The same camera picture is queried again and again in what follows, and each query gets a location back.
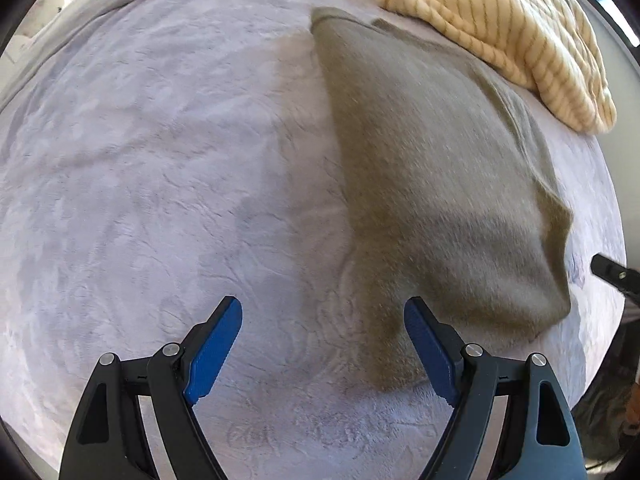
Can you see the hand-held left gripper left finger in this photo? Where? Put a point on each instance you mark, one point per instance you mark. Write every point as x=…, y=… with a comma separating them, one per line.
x=215, y=350

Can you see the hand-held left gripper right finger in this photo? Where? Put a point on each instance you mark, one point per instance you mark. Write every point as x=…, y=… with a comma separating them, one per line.
x=432, y=355

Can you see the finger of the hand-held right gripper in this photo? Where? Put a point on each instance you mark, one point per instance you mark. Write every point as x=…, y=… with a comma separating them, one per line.
x=617, y=275

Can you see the grey knit sweater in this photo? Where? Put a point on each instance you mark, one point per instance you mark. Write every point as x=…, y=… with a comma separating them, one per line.
x=425, y=185

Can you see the lavender plush bed blanket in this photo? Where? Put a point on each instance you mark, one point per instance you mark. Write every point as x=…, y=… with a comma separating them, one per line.
x=150, y=185

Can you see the cream striped fleece blanket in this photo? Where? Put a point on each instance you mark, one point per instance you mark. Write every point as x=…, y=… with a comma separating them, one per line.
x=500, y=20

